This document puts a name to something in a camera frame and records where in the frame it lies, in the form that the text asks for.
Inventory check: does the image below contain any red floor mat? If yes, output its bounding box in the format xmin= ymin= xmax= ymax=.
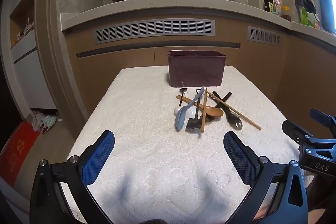
xmin=0 ymin=122 xmax=40 ymax=188

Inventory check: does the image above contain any jar with orange lid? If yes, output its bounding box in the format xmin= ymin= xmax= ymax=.
xmin=281 ymin=6 xmax=292 ymax=21

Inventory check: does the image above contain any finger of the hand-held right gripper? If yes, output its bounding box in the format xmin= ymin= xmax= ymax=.
xmin=282 ymin=120 xmax=313 ymax=144
xmin=309 ymin=109 xmax=336 ymax=133

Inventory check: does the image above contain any blue plastic spoon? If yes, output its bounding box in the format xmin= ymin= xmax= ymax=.
xmin=175 ymin=86 xmax=205 ymax=131

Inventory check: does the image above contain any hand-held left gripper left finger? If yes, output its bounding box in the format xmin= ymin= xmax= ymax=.
xmin=30 ymin=130 xmax=115 ymax=224

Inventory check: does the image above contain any long grey vent grille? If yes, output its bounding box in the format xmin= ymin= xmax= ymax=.
xmin=94 ymin=19 xmax=216 ymax=45

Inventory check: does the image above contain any white textured tablecloth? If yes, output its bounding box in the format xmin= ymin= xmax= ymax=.
xmin=67 ymin=65 xmax=305 ymax=224

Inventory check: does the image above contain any maroon plastic utensil holder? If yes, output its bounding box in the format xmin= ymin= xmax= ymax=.
xmin=167 ymin=50 xmax=227 ymax=88

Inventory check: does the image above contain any short grey vent grille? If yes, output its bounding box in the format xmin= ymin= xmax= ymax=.
xmin=247 ymin=26 xmax=281 ymax=45

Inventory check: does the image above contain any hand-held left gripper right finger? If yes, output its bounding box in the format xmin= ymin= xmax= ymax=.
xmin=223 ymin=131 xmax=309 ymax=224

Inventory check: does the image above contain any beige kitchen countertop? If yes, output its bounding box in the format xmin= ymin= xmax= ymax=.
xmin=60 ymin=0 xmax=336 ymax=42

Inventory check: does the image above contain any clothes pile on floor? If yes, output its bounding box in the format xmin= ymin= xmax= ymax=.
xmin=32 ymin=112 xmax=63 ymax=134

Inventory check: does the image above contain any small black ladle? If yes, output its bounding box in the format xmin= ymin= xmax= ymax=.
xmin=179 ymin=88 xmax=188 ymax=106

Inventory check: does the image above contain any white ceramic spoon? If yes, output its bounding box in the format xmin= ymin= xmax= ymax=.
xmin=174 ymin=106 xmax=197 ymax=119

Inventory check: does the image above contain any green plastic bag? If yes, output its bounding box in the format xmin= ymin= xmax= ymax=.
xmin=299 ymin=7 xmax=320 ymax=28

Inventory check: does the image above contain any white shelf unit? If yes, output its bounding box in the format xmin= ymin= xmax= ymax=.
xmin=0 ymin=0 xmax=59 ymax=110

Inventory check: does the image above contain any wooden spoon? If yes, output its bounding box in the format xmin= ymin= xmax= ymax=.
xmin=176 ymin=95 xmax=224 ymax=117

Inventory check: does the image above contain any wooden chopstick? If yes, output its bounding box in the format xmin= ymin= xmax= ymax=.
xmin=204 ymin=90 xmax=262 ymax=131
xmin=201 ymin=88 xmax=208 ymax=133

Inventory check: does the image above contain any metal spoon with cutout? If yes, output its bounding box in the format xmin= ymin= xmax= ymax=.
xmin=212 ymin=91 xmax=243 ymax=131

